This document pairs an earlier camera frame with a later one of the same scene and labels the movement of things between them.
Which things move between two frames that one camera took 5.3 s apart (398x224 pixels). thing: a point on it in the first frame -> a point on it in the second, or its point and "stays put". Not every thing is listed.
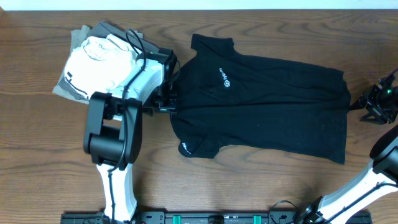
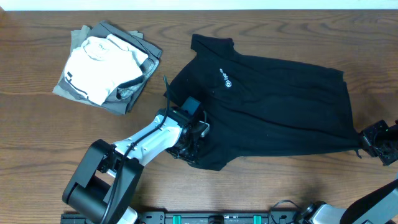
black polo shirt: x=225 y=100 stays put
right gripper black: x=382 y=117 -> x=369 y=135
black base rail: x=361 y=217 stays put
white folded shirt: x=100 y=65 stays put
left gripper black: x=171 y=108 -> x=190 y=160
